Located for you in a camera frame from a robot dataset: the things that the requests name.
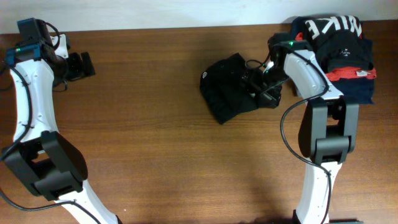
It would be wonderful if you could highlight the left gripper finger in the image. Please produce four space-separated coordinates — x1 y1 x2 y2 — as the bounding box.
67 53 83 82
81 52 95 77

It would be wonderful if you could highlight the black t-shirt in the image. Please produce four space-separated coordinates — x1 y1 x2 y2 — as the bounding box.
199 52 282 125

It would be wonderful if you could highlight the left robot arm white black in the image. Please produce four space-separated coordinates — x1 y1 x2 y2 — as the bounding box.
1 34 120 223

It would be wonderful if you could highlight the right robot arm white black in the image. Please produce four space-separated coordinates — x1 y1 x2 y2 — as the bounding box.
243 33 359 223

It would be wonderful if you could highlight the grey folded garment bottom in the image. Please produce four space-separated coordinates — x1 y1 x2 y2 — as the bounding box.
290 80 302 98

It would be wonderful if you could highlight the red folded garment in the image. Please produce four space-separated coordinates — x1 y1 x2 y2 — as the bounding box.
294 31 377 82

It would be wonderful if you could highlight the black folded printed shirt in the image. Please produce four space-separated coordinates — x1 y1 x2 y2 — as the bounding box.
303 16 374 73

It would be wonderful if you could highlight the navy folded garment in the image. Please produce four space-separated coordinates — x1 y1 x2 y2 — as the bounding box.
290 17 375 104

